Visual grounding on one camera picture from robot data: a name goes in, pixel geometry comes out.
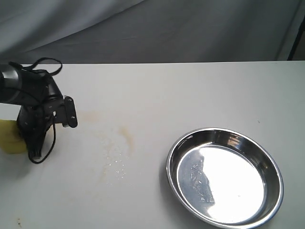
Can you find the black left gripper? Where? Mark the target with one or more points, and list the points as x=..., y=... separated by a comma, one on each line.
x=34, y=122

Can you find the yellow sponge block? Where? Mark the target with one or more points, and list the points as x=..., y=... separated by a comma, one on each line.
x=10, y=140

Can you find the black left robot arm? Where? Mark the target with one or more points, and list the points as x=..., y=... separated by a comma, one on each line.
x=39, y=98

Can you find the orange liquid spill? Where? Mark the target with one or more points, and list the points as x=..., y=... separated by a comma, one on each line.
x=110, y=143

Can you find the grey backdrop cloth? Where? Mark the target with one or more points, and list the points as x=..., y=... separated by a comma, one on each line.
x=148, y=31

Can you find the round stainless steel dish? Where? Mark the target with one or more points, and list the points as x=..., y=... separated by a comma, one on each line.
x=224, y=178

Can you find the black stand pole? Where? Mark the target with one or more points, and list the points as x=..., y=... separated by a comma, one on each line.
x=297, y=35

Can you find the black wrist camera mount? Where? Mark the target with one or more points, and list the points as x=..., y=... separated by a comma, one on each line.
x=65, y=113

